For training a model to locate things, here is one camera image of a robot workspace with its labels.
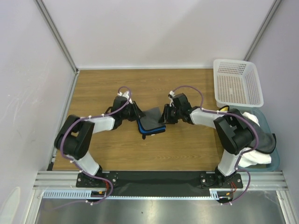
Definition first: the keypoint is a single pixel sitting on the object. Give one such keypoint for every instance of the blue and grey towel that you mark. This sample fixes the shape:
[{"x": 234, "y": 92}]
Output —
[{"x": 149, "y": 123}]

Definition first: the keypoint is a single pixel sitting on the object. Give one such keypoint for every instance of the aluminium frame rail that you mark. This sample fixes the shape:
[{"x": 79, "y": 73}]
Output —
[{"x": 68, "y": 179}]

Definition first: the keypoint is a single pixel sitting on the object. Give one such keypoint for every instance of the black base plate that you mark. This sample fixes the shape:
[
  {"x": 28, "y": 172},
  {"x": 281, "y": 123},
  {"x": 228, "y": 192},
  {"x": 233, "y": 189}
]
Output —
[{"x": 168, "y": 183}]

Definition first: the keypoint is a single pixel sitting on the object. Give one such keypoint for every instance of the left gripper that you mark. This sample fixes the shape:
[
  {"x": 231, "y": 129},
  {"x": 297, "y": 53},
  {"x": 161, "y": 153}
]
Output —
[{"x": 137, "y": 112}]

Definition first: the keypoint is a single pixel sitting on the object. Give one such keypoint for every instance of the white towel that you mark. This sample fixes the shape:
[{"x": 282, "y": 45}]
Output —
[{"x": 253, "y": 157}]

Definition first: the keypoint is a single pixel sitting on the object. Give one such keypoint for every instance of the grey slotted cable duct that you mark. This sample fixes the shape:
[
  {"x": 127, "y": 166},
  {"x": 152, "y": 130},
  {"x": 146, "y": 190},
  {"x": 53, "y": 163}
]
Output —
[{"x": 97, "y": 195}]

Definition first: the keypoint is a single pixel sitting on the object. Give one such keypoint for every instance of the left aluminium corner post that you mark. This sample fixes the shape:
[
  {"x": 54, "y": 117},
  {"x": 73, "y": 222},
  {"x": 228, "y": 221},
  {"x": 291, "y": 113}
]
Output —
[{"x": 53, "y": 28}]

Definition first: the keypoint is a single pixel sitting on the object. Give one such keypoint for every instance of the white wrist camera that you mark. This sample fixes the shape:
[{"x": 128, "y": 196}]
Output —
[
  {"x": 126, "y": 95},
  {"x": 171, "y": 95}
]

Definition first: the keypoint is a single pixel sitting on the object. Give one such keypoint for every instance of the white perforated plastic basket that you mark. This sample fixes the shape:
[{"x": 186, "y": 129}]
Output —
[{"x": 237, "y": 83}]

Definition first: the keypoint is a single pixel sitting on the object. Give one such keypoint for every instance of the yellow towel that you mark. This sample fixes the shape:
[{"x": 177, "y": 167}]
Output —
[{"x": 225, "y": 108}]

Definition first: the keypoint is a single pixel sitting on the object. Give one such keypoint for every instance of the dark grey towel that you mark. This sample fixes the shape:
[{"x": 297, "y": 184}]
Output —
[{"x": 267, "y": 139}]

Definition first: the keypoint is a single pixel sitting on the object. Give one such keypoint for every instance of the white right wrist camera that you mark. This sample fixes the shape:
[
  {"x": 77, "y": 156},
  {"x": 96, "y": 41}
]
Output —
[{"x": 171, "y": 95}]

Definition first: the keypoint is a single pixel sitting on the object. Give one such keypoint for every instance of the right aluminium corner post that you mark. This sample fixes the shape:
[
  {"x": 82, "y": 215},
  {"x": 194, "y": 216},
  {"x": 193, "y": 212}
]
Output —
[{"x": 261, "y": 31}]

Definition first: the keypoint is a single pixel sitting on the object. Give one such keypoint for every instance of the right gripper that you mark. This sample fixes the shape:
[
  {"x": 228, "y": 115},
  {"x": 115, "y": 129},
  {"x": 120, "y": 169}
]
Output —
[{"x": 167, "y": 113}]

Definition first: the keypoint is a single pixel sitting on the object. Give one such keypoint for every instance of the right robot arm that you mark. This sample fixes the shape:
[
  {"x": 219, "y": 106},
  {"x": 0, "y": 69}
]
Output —
[{"x": 234, "y": 131}]

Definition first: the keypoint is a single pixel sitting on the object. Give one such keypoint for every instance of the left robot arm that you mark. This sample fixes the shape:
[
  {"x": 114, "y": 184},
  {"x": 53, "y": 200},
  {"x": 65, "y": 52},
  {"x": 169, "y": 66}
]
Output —
[{"x": 73, "y": 139}]

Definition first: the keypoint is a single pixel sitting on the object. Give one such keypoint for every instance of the aluminium corner post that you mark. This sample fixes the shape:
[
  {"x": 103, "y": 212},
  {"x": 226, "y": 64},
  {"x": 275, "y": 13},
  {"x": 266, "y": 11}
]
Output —
[
  {"x": 261, "y": 31},
  {"x": 53, "y": 28}
]

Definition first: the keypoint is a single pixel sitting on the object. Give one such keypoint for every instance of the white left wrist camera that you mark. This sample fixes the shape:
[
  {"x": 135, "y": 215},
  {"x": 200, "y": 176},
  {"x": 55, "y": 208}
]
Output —
[{"x": 126, "y": 95}]

